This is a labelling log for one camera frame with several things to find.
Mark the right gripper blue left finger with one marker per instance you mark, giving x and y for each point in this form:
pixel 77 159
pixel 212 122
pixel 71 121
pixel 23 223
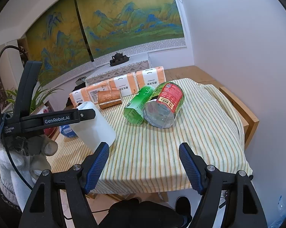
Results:
pixel 44 205

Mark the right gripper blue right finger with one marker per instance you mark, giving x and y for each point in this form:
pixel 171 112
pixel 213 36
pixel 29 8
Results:
pixel 243 207

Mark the white plastic cup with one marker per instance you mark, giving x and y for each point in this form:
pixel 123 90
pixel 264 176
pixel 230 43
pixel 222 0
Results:
pixel 93 132

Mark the left hand white glove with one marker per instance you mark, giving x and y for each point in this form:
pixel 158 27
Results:
pixel 30 161

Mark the green spider plant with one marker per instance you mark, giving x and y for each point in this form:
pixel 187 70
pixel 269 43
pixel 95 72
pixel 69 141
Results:
pixel 37 99

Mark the blue orange snack can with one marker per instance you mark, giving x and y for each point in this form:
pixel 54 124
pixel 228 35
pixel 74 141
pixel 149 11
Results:
pixel 66 131

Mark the leftmost orange tissue pack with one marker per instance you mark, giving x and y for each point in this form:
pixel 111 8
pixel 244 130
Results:
pixel 79 96

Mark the orange tissue pack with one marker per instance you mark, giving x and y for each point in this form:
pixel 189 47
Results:
pixel 94 89
pixel 153 77
pixel 79 96
pixel 127 84

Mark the striped yellow tablecloth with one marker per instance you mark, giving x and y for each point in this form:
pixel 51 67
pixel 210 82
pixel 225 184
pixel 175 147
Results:
pixel 144 158

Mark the clear bottle red green label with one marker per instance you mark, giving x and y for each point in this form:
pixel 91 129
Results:
pixel 164 104

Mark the green plastic bottle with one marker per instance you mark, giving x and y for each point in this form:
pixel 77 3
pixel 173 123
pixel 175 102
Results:
pixel 133 111

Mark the black teapot set tray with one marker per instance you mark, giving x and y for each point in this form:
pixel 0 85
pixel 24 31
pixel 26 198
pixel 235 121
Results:
pixel 118 58

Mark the white lace covered table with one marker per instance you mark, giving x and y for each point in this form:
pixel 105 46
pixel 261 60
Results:
pixel 122 69

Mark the green mountain landscape mural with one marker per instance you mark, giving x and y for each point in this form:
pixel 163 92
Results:
pixel 74 36

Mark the rightmost orange tissue pack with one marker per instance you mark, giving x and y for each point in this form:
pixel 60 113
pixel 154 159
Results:
pixel 153 77

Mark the wooden table frame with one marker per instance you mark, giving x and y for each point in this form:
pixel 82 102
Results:
pixel 249 119

